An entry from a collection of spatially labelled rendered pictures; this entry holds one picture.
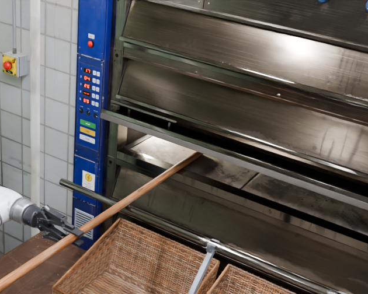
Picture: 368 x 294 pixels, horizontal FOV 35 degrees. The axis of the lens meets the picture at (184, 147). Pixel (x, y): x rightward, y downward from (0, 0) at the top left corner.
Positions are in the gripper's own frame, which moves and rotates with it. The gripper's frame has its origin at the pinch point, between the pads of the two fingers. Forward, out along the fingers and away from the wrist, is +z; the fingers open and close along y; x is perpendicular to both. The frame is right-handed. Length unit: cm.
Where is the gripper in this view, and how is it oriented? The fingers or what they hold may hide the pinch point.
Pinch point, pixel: (73, 235)
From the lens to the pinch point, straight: 207.3
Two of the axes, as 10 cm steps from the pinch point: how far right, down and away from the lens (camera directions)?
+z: 8.5, 3.1, -4.2
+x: -5.1, 3.1, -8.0
